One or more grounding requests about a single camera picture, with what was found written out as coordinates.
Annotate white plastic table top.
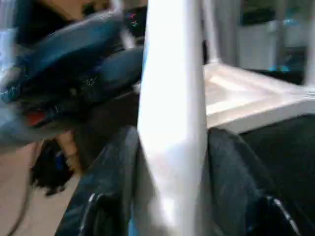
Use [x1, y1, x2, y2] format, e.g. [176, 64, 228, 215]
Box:
[201, 59, 315, 135]

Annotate black work mat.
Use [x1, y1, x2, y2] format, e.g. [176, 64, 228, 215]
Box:
[74, 93, 315, 236]

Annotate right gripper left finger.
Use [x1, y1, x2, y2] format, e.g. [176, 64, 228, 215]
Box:
[54, 125, 142, 236]

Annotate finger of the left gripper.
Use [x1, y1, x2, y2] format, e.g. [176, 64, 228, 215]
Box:
[96, 45, 146, 95]

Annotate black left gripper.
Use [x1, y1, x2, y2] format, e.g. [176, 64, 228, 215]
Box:
[0, 10, 129, 148]

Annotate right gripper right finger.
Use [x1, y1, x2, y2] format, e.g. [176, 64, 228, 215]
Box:
[206, 126, 315, 236]

